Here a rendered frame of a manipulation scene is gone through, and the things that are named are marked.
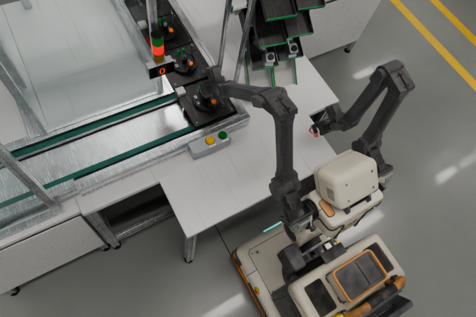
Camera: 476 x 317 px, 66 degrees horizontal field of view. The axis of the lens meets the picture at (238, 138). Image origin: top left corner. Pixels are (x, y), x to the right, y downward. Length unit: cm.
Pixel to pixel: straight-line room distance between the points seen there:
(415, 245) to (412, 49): 198
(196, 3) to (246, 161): 114
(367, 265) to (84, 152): 142
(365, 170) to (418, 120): 222
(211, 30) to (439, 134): 223
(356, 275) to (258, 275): 71
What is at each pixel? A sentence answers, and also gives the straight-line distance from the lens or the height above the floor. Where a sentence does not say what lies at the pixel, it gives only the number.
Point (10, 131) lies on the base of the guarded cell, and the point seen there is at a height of 86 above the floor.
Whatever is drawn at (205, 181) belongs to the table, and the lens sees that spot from 184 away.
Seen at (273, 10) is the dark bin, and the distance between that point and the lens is 158.
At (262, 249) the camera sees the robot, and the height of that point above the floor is 28.
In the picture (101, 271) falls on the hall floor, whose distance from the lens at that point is 265.
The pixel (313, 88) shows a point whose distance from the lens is 224.
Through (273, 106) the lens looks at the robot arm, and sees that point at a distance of 122.
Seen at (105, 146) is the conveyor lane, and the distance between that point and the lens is 189.
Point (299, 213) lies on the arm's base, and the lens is 147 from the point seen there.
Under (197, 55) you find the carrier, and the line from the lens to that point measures 210.
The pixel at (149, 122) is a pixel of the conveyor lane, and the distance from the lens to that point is 192.
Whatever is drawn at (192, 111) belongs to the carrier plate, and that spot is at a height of 97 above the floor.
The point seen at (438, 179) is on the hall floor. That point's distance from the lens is 343.
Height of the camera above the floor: 257
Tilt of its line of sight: 61 degrees down
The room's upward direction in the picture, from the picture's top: 16 degrees clockwise
